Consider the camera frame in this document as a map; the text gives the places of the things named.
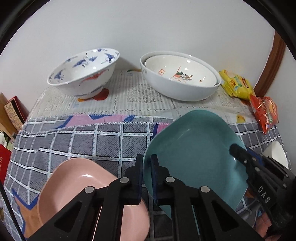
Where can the patterned red box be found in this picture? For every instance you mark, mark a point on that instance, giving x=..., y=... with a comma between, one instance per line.
x=16, y=112

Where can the blue crane pattern bowl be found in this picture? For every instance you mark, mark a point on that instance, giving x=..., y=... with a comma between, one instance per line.
x=84, y=75

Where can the large white ceramic bowl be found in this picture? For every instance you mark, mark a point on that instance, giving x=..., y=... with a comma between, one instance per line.
x=174, y=89

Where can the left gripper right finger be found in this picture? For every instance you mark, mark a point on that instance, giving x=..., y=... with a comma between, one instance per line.
x=197, y=213

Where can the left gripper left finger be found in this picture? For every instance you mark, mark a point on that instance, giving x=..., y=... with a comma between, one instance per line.
x=95, y=214

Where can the red paper bag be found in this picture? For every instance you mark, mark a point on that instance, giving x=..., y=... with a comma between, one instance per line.
x=5, y=155

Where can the brown wooden door frame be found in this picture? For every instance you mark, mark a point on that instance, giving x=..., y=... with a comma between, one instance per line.
x=272, y=66

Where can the lemon rabbit print bowl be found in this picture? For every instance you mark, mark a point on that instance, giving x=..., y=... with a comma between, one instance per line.
x=181, y=69

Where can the pink square plate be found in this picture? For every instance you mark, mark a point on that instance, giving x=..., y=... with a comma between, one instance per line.
x=70, y=178

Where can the grey checked star cloth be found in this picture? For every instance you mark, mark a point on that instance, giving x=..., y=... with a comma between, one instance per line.
x=113, y=143

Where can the yellow chips bag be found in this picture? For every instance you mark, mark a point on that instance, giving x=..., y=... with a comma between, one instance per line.
x=236, y=85

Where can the red chips bag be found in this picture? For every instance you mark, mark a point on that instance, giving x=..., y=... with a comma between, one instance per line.
x=265, y=111

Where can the teal square plate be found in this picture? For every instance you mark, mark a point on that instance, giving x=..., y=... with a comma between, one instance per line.
x=195, y=149

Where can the white lace table cover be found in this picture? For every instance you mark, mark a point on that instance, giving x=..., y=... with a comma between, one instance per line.
x=129, y=93

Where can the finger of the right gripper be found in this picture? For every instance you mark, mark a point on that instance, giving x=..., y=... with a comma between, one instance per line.
x=242, y=155
x=257, y=156

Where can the right human hand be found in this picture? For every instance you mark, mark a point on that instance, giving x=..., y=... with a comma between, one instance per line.
x=261, y=227

